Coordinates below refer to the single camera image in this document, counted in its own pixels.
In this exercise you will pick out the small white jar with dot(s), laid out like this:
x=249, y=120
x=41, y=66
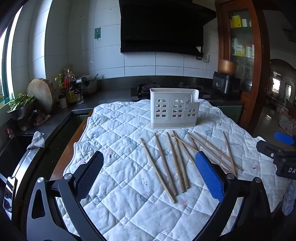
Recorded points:
x=63, y=101

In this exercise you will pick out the green leafy vegetables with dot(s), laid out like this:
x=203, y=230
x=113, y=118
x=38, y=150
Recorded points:
x=20, y=102

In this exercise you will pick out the metal bowl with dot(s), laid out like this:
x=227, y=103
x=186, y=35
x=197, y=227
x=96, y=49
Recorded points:
x=19, y=115

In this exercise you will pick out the wall socket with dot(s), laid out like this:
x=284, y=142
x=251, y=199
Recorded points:
x=205, y=58

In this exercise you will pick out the grey dish cloth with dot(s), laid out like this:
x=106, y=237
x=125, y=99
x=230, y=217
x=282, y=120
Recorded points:
x=36, y=141

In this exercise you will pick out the metal pressure cooker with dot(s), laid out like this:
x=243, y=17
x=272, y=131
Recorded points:
x=87, y=84

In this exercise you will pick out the green-label bottle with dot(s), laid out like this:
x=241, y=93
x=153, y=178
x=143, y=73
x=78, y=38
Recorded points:
x=61, y=81

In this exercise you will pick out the white plastic utensil holder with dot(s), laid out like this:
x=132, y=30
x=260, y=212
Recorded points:
x=173, y=109

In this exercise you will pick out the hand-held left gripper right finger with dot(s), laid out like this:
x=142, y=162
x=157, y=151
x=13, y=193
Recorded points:
x=209, y=177

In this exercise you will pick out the pile of wooden chopsticks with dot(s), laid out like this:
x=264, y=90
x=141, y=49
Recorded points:
x=165, y=164

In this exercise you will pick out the window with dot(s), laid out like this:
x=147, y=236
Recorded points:
x=7, y=60

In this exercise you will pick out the white quilted cloth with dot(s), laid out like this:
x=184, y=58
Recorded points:
x=129, y=208

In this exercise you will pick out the copper pot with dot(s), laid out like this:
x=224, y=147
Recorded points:
x=227, y=66

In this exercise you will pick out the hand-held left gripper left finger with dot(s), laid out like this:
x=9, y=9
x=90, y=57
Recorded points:
x=90, y=176

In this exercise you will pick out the round wooden cutting board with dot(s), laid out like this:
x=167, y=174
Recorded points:
x=40, y=95

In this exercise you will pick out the pink patterned mat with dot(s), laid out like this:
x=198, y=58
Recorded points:
x=288, y=124

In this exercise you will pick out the person's right hand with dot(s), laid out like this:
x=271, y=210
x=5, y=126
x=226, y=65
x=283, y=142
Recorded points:
x=290, y=199

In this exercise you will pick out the green wall hook sticker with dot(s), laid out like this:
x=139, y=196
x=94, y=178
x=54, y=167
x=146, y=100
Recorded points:
x=97, y=32

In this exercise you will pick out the black range hood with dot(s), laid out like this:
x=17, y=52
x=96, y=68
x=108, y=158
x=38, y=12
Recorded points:
x=161, y=25

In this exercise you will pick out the crumpled brown cloth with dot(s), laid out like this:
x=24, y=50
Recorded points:
x=41, y=119

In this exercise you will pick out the black gas stove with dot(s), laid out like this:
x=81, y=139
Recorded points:
x=143, y=89

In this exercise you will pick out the black rice cooker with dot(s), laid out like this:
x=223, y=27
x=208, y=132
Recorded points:
x=225, y=83

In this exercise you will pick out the wooden glass-door cabinet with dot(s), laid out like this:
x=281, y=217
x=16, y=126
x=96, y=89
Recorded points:
x=259, y=69

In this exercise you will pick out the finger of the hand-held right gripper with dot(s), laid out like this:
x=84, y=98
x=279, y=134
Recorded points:
x=285, y=138
x=268, y=148

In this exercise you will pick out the steel sink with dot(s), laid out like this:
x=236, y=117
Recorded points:
x=16, y=153

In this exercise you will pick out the yellow box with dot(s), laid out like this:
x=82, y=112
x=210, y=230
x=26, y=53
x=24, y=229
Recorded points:
x=235, y=21

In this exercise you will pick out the glass shaker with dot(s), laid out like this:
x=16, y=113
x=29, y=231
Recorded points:
x=81, y=98

